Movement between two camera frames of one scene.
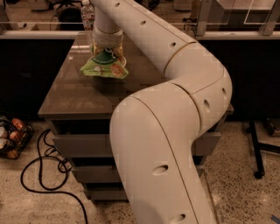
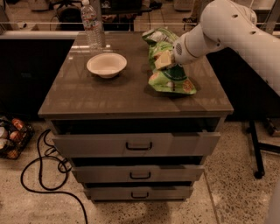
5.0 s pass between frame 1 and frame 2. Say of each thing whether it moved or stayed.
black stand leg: stayed
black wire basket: stayed
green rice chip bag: moved
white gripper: moved
